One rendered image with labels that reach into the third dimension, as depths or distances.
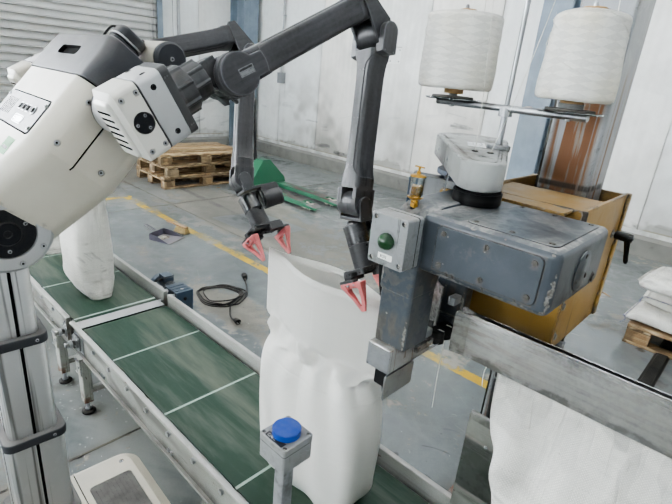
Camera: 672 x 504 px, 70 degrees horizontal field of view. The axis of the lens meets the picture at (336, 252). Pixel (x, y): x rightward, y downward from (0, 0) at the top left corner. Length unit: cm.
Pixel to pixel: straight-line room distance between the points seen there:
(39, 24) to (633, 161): 761
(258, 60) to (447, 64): 40
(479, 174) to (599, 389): 42
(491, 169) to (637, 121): 512
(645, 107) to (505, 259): 526
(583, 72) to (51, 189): 98
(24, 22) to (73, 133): 723
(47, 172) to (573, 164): 108
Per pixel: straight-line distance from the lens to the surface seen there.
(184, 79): 89
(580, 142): 122
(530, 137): 581
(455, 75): 109
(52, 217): 108
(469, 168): 89
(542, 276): 74
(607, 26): 101
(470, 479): 149
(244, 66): 93
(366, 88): 113
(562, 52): 101
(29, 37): 820
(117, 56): 101
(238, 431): 176
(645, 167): 596
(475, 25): 110
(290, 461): 105
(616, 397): 95
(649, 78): 597
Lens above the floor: 154
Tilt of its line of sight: 20 degrees down
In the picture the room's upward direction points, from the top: 5 degrees clockwise
